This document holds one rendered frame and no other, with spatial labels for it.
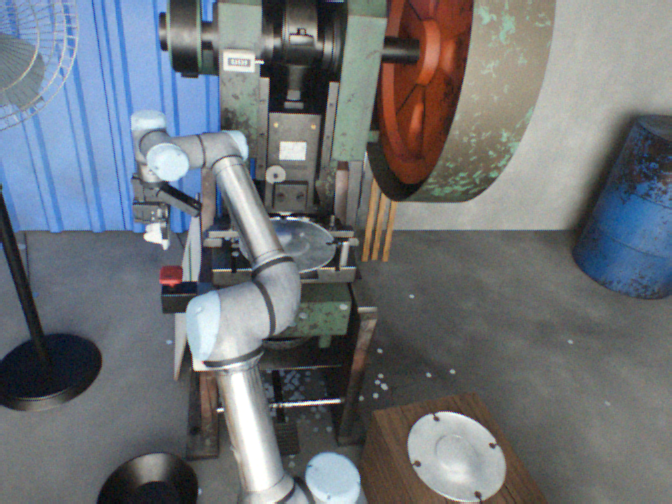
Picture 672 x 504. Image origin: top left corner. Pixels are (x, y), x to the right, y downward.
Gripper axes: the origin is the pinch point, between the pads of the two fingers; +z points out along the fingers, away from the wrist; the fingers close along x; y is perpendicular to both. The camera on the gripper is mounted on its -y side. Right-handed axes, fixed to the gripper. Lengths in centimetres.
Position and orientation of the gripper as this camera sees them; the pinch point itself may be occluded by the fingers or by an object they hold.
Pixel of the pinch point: (168, 244)
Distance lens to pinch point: 139.4
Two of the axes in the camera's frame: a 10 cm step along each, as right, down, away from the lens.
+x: 1.6, 5.8, -8.0
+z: -1.2, 8.1, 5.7
